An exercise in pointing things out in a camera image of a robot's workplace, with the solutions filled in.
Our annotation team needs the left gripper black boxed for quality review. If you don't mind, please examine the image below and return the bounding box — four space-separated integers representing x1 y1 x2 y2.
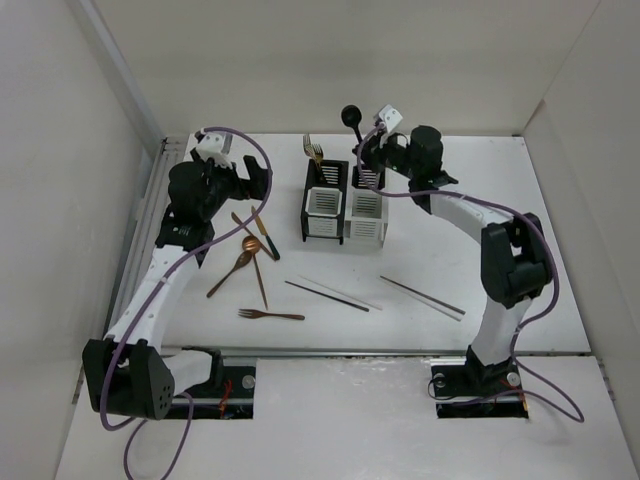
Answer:
192 148 271 221

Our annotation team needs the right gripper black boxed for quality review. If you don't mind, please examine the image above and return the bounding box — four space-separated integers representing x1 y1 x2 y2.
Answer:
352 128 420 180

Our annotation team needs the black spoon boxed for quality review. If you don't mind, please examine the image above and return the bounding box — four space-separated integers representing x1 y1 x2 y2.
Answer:
341 104 363 155

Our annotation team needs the copper fork long handle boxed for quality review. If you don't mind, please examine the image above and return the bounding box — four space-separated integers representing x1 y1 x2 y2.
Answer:
302 133 320 170

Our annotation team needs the silver fork green handle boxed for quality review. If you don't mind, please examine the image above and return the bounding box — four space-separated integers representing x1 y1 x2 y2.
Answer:
310 143 324 176

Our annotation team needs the dark copper spoon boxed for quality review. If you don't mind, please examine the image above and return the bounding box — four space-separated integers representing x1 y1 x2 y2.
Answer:
206 251 252 298

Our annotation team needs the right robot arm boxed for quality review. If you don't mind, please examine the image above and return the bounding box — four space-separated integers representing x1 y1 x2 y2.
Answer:
354 121 557 400

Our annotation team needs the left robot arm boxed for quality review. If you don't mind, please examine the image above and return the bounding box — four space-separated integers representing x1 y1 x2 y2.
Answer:
82 154 272 420

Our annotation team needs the white utensil container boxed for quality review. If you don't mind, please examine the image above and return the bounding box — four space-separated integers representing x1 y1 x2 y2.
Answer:
344 165 388 248

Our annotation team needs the black utensil container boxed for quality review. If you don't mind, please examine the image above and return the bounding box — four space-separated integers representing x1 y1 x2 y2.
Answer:
300 160 349 245

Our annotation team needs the dark brown fork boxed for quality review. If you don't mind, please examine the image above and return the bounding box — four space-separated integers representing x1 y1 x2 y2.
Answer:
238 309 305 321

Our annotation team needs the black chopstick left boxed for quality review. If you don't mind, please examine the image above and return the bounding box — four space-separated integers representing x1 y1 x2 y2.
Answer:
284 280 370 313

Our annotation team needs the black chopstick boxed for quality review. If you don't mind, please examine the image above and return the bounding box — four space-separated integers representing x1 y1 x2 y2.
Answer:
379 275 466 316
284 280 370 313

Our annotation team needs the black chopstick right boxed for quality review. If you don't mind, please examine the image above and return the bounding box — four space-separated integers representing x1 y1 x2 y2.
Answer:
379 275 466 316

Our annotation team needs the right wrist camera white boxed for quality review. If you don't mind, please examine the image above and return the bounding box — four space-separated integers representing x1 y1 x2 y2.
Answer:
374 104 403 134

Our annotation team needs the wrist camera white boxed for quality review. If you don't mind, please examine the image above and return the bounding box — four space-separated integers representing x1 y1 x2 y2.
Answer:
190 131 233 162
374 104 403 134

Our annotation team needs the gold knife green handle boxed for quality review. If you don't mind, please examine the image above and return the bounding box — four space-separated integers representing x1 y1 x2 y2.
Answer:
251 206 281 261

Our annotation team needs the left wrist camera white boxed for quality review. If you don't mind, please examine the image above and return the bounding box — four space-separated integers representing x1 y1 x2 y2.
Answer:
190 131 233 162

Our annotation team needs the aluminium rail left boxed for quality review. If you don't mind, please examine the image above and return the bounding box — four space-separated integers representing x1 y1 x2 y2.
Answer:
110 136 188 316

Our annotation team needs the aluminium rail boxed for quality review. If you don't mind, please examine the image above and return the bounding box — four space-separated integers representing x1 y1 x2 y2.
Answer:
110 136 188 316
219 349 591 369

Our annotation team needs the aluminium rail front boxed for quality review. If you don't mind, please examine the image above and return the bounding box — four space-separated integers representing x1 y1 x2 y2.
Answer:
219 349 591 369

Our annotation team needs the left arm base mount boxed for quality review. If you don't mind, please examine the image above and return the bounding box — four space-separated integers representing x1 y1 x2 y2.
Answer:
152 348 256 420

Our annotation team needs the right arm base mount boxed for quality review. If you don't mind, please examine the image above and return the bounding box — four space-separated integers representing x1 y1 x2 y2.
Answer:
431 358 529 419

